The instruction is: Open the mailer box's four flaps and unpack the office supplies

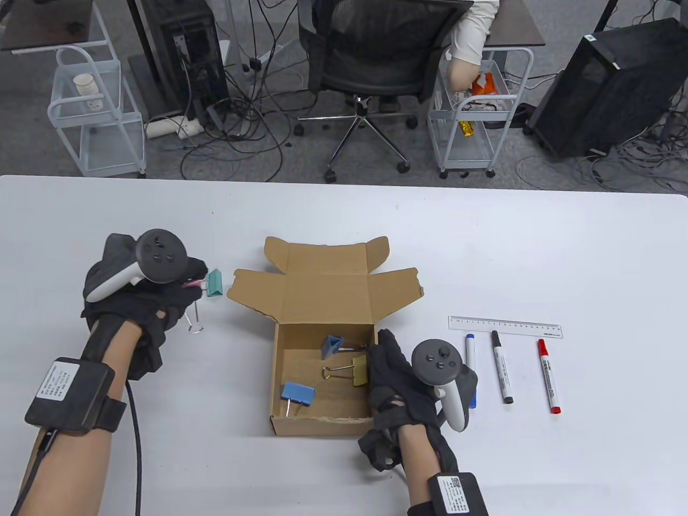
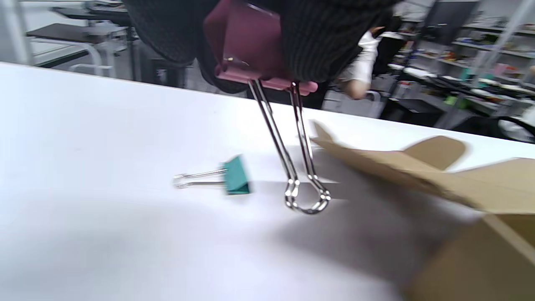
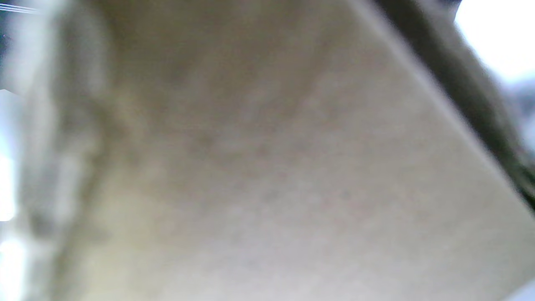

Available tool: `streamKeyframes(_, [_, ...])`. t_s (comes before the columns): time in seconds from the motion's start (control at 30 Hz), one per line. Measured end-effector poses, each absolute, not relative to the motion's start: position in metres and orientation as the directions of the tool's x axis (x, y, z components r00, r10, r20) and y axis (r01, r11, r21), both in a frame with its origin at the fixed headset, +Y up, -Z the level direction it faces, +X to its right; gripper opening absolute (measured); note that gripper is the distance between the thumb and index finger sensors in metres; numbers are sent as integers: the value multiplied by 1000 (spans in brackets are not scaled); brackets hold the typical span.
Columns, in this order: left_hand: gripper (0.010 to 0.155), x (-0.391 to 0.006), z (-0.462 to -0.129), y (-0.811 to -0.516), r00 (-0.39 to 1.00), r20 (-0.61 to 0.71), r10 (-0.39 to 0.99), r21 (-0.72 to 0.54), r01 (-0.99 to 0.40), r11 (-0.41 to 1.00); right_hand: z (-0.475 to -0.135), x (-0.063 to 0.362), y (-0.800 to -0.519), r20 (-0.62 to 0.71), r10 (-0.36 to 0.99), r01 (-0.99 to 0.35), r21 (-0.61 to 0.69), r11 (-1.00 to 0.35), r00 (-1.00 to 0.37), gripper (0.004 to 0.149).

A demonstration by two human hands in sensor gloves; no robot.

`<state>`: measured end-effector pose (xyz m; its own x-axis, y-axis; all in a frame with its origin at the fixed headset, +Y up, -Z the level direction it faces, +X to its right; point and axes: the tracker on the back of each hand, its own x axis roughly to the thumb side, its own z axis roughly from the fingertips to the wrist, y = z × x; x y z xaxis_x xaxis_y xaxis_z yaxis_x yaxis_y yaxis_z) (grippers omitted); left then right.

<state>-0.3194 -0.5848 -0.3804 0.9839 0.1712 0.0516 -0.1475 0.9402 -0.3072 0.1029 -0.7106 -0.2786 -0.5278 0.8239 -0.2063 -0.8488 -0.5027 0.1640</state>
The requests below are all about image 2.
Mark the person's left hand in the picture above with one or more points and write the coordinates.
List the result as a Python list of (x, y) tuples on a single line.
[(326, 37)]

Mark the dark brown desk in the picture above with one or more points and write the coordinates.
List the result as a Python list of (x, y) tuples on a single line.
[(62, 31)]

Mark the grey storage shelving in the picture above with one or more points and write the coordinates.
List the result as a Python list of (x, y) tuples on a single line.
[(472, 62)]

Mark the pink binder clip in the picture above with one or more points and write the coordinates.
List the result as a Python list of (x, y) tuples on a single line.
[(246, 42)]

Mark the black computer tower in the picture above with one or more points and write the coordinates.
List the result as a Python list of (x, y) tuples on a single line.
[(159, 71)]

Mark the brown cardboard mailer box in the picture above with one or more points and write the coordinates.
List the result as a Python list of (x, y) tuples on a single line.
[(480, 217)]

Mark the teal binder clip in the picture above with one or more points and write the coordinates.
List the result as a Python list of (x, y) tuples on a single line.
[(236, 175)]

